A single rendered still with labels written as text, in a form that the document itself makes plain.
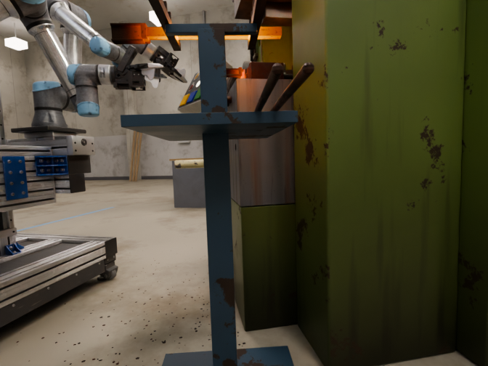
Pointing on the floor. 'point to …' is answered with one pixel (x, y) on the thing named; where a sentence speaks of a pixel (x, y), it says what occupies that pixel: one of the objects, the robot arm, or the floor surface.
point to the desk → (188, 186)
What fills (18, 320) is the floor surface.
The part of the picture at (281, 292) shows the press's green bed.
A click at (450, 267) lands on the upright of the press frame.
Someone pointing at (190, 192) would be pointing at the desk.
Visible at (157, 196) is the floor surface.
